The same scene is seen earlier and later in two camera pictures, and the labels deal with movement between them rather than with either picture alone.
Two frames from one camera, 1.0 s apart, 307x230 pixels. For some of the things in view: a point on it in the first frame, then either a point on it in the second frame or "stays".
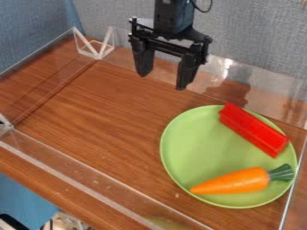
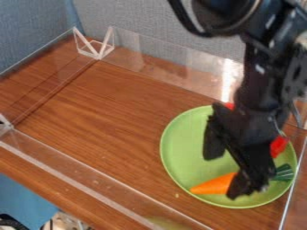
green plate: x=204 y=148 stays
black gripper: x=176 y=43 → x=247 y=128
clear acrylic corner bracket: x=92 y=48 stays
